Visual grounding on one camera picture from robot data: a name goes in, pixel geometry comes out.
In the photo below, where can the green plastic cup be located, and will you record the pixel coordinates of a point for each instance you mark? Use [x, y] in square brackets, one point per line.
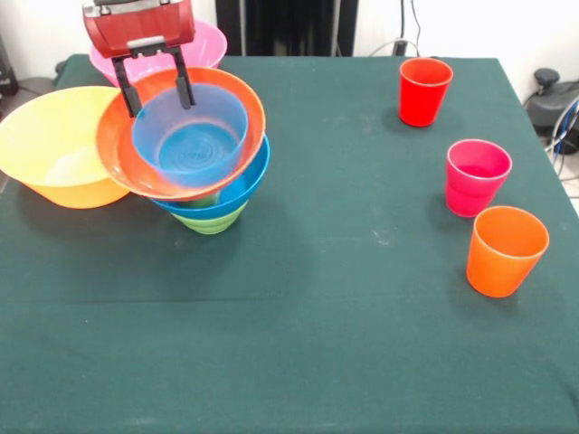
[203, 201]

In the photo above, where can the magenta plastic cup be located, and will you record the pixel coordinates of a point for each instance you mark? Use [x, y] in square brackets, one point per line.
[470, 194]

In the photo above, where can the large pink plastic bowl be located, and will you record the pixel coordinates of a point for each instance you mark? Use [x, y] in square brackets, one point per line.
[208, 45]

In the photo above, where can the orange plastic cup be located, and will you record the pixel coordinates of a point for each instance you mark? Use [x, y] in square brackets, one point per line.
[497, 271]

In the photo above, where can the small ringed blue bowl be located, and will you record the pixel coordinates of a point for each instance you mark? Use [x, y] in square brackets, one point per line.
[194, 149]

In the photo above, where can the large smooth blue bowl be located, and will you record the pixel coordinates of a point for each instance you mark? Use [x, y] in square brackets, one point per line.
[251, 185]

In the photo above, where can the red plastic cup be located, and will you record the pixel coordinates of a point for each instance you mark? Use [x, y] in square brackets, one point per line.
[423, 99]

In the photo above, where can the orange-red plastic bowl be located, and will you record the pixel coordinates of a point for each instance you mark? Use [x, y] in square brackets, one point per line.
[253, 117]

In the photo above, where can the dark green tablecloth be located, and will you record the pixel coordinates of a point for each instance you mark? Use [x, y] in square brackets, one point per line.
[271, 361]

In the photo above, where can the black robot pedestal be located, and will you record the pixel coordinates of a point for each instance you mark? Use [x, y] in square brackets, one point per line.
[294, 27]

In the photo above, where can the large yellow-orange plastic bowl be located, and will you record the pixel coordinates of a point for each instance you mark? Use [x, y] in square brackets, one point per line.
[45, 149]

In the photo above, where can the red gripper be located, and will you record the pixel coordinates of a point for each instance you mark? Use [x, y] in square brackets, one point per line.
[140, 29]

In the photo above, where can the small green plastic bowl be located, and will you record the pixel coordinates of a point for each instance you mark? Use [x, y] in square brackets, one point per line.
[208, 223]

